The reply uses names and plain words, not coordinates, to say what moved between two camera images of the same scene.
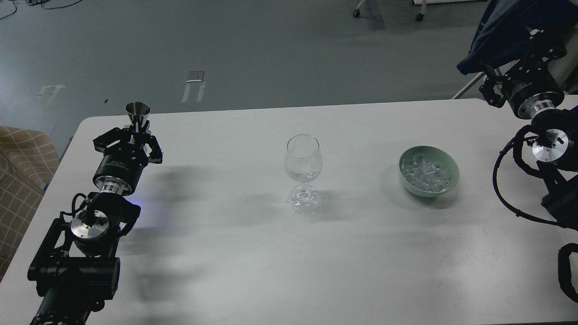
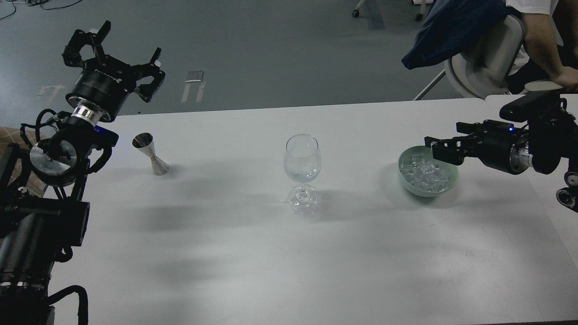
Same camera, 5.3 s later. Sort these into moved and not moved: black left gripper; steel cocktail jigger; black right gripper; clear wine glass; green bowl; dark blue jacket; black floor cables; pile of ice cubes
Moved: black left gripper; steel cocktail jigger; dark blue jacket; black right gripper
Not moved: black floor cables; pile of ice cubes; green bowl; clear wine glass
